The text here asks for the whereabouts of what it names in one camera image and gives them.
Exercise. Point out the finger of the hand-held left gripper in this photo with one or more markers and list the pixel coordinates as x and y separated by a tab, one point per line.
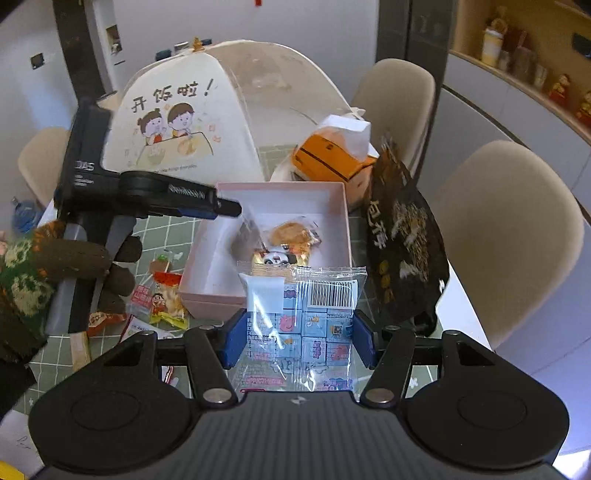
194	201

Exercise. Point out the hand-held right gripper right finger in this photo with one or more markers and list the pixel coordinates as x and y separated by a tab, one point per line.
364	339

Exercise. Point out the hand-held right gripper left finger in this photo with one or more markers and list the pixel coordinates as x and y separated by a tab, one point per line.
233	339

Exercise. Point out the clear blue snack packet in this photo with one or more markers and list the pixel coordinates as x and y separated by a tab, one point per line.
304	318

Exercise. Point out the pink cardboard box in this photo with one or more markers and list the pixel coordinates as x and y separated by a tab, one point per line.
221	277

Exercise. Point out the person's left hand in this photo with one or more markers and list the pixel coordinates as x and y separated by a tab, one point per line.
32	277

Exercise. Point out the beige chair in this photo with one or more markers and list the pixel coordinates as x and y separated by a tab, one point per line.
503	230
41	161
392	97

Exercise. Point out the green checked tablecloth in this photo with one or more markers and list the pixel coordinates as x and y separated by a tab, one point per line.
161	235

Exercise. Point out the small clear candy packet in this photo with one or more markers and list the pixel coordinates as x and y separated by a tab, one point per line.
161	262

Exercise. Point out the orange cartoon snack packet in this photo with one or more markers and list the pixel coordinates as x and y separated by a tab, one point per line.
168	300

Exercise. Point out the blue plastic object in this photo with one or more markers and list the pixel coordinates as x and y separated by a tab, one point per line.
27	216

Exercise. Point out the cream cartoon pillow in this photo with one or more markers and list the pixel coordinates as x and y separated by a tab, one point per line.
184	115

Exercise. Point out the panda print snack packet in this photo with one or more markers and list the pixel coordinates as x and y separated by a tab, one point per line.
276	257

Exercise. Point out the white snack wrapper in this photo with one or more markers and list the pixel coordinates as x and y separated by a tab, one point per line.
141	328

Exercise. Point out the small red white packet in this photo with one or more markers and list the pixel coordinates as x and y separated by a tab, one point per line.
142	295

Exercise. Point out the round cookie packet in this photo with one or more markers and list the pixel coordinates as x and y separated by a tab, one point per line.
291	232

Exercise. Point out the red snack wrapper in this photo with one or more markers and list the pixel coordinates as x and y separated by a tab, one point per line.
106	323

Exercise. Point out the orange packets in box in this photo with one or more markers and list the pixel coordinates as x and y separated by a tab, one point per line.
332	166

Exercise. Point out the white paper bag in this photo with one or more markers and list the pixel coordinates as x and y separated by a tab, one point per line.
346	129

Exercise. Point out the white paper sheet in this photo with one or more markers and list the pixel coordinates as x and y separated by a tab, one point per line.
16	443

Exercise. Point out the red figurine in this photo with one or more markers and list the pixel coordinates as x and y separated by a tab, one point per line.
559	87
584	106

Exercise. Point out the yellow bottle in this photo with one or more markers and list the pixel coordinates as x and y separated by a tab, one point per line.
493	44

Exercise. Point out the black wall switch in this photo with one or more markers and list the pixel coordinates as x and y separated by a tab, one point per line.
37	61

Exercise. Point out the wooden wall shelf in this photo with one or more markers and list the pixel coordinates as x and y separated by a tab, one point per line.
531	46

